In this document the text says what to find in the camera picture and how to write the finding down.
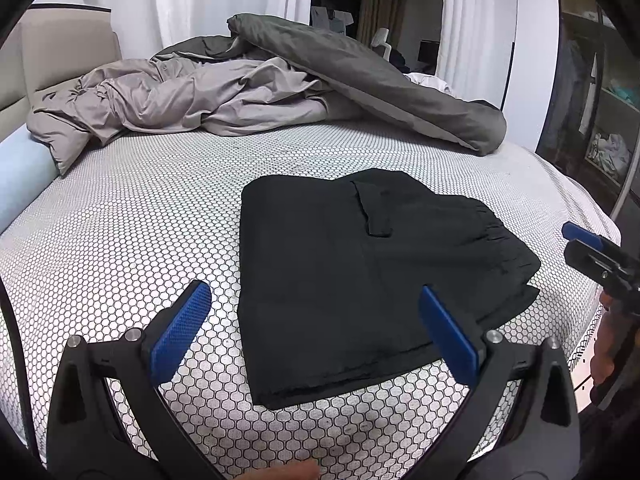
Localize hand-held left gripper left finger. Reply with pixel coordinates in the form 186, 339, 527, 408
46, 280, 213, 480

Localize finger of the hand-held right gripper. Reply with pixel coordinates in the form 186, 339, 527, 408
561, 221, 606, 252
564, 239, 621, 283

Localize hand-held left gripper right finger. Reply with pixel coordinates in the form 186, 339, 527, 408
419, 285, 582, 480

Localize black pants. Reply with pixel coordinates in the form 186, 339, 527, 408
236, 169, 542, 411

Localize person's right hand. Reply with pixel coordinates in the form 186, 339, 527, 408
590, 292, 640, 386

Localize person's left hand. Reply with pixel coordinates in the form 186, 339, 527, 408
239, 460, 321, 480

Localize crumpled white clothes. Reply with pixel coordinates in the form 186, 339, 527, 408
587, 132, 632, 176

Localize dark glass wardrobe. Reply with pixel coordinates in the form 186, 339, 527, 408
535, 0, 640, 211

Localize white patterned blanket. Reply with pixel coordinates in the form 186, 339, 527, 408
402, 71, 456, 96

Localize light blue bolster pillow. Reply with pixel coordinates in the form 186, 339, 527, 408
0, 126, 62, 235

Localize white sheer curtain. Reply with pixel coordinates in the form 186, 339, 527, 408
127, 0, 313, 56
440, 0, 516, 106

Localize grey duvet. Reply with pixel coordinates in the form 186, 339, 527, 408
26, 12, 507, 177

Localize white chair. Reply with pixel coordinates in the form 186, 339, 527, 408
370, 27, 391, 58

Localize olive drape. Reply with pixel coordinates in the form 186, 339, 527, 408
361, 0, 408, 43

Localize light grey crumpled sheet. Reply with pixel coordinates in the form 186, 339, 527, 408
0, 4, 123, 136

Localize hanging pale garment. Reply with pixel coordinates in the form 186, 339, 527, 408
310, 5, 353, 31

